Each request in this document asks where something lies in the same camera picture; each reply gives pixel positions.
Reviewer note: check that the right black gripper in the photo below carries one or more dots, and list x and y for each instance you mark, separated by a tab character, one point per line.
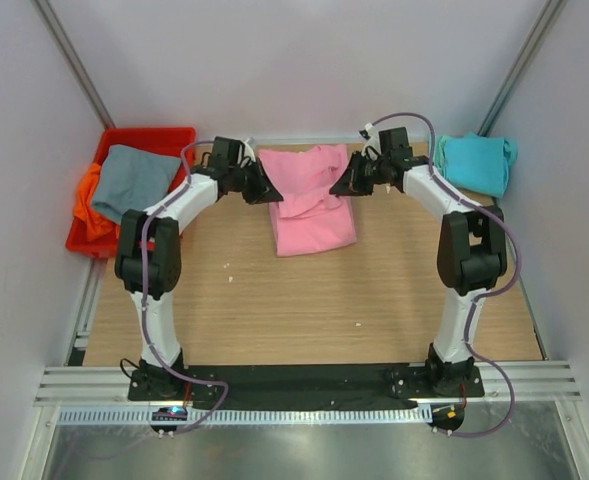
351	183

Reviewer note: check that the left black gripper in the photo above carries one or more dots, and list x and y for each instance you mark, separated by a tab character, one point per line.
271	194

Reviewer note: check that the pink t shirt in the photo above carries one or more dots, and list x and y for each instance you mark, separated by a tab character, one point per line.
309	219

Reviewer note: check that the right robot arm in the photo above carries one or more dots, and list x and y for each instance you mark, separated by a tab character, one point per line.
471	254

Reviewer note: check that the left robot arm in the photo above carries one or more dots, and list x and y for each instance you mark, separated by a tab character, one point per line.
149	260

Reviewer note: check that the red plastic bin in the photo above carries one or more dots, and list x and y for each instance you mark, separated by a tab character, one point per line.
159	140

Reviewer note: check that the teal folded t shirt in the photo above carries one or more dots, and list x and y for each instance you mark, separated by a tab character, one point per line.
476	163

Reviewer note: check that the grey t shirt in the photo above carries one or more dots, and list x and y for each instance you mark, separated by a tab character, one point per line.
132	179

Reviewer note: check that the orange t shirt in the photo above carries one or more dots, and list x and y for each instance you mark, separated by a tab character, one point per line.
97	226

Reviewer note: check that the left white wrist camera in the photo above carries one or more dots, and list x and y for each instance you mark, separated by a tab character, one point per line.
248	156

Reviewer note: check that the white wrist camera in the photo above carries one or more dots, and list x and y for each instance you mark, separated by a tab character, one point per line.
248	156
371	144

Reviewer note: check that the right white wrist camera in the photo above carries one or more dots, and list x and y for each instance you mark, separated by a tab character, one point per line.
371	144

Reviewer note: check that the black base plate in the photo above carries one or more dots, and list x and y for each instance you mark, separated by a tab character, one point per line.
305	387

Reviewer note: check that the slotted cable duct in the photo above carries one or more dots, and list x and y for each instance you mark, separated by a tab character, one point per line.
178	416

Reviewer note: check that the right corner metal post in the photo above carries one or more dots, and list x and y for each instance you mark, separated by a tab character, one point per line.
544	23

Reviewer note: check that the corner metal post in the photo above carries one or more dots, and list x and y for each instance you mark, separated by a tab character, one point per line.
61	39
544	23

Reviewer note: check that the left corner metal post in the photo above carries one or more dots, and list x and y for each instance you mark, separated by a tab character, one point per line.
61	39

